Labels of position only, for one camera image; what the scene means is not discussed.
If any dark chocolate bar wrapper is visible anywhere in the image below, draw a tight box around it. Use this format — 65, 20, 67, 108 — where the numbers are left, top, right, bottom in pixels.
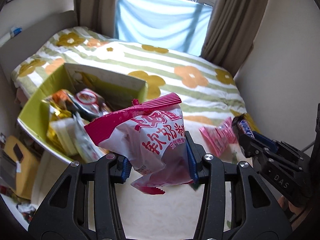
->
232, 114, 255, 140

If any pink white candy bag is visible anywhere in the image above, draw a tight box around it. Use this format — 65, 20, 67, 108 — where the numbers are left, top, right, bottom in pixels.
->
84, 93, 196, 195

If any person's hand holding gripper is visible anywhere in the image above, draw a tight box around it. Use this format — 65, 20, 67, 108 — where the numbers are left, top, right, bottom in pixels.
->
278, 196, 312, 231

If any small pink snack packet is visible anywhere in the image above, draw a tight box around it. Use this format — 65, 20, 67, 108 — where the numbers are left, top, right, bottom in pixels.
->
199, 117, 237, 157

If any floral striped quilt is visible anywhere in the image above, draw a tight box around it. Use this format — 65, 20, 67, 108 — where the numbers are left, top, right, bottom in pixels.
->
11, 26, 261, 156

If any yellow box on floor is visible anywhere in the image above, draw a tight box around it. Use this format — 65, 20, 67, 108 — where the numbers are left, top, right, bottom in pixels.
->
1, 135, 40, 200

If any red white round-logo snack bag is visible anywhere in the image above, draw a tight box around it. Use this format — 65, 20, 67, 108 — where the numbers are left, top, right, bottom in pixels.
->
66, 88, 112, 121

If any green cardboard snack box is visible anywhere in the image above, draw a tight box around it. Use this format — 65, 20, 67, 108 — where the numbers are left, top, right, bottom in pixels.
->
17, 63, 148, 164

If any brown right curtain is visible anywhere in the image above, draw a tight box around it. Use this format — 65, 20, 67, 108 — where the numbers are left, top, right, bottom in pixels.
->
201, 0, 268, 76

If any brown curtain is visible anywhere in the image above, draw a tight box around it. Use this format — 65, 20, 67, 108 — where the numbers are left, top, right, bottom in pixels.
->
74, 0, 118, 37
201, 0, 268, 76

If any light blue window cloth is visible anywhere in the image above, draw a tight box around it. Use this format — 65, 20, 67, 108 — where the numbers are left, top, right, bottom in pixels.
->
115, 0, 213, 56

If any grey bed headboard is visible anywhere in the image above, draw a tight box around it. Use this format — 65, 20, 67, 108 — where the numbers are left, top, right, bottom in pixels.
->
1, 10, 78, 83

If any brown left curtain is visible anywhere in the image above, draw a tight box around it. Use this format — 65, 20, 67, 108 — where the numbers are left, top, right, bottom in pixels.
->
74, 0, 118, 37

